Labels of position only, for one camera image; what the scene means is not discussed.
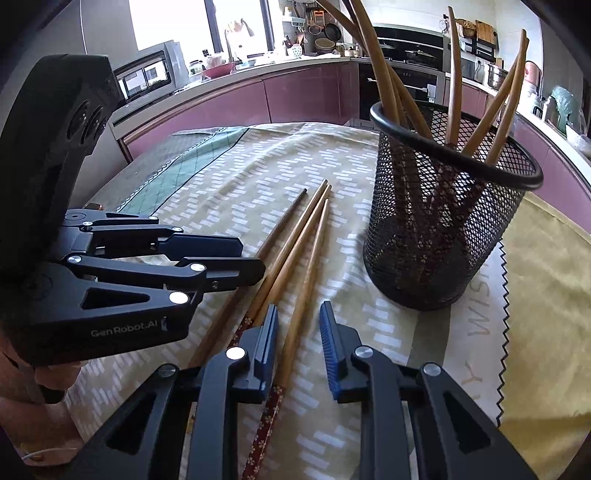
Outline beige and teal patterned tablecloth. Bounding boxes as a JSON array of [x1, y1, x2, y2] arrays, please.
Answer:
[[65, 122, 509, 480]]

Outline large kitchen window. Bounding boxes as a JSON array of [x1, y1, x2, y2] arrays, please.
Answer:
[[128, 0, 271, 54]]

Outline bunch of wooden chopsticks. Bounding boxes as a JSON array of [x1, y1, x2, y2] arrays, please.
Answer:
[[314, 0, 531, 296]]

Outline black integrated stove oven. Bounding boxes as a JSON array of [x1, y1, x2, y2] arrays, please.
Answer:
[[358, 23, 451, 121]]

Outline dark-tipped wooden chopstick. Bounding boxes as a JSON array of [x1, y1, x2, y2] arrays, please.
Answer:
[[187, 187, 309, 370]]

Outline pink base cabinets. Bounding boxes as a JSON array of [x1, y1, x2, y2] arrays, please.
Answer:
[[442, 78, 591, 210], [116, 61, 361, 161]]

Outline black wall rack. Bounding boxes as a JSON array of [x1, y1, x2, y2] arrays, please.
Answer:
[[444, 18, 500, 62]]

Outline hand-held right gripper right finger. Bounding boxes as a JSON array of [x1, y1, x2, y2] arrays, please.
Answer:
[[320, 300, 539, 480]]

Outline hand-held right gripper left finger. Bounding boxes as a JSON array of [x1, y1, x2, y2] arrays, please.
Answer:
[[60, 304, 280, 480]]

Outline person's left hand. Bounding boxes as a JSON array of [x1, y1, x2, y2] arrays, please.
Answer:
[[0, 330, 86, 462]]

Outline steel kitchen faucet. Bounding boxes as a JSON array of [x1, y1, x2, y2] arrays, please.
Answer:
[[224, 18, 256, 64]]

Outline black wok with lid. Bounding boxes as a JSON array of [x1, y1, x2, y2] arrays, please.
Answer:
[[405, 46, 437, 64]]

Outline pink kettle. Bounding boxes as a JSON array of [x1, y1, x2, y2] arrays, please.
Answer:
[[523, 60, 542, 99]]

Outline teal round cover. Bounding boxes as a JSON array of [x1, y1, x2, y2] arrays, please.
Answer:
[[549, 85, 579, 136]]

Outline steel pot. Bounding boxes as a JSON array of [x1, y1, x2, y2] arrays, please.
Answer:
[[485, 64, 509, 91]]

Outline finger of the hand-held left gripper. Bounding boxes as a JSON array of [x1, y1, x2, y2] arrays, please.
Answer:
[[65, 209, 245, 260], [67, 254, 267, 320]]

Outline hanging kitchen utensils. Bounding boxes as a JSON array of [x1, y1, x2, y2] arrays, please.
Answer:
[[306, 8, 343, 43]]

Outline floral-end wooden chopstick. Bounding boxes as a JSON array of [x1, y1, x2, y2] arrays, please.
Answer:
[[252, 185, 333, 324], [228, 179, 329, 347], [240, 198, 332, 480]]

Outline steel thermos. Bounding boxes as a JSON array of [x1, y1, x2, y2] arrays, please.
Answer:
[[533, 96, 557, 123]]

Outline yellow cloth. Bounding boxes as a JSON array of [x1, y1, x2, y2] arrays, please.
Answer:
[[498, 191, 591, 480]]

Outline black mesh utensil holder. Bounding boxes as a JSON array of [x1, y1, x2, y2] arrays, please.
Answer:
[[363, 100, 544, 311]]

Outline pink bowl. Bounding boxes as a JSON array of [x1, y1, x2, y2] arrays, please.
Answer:
[[202, 59, 237, 78]]

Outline white microwave oven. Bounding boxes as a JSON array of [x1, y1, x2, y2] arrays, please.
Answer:
[[110, 40, 190, 114]]

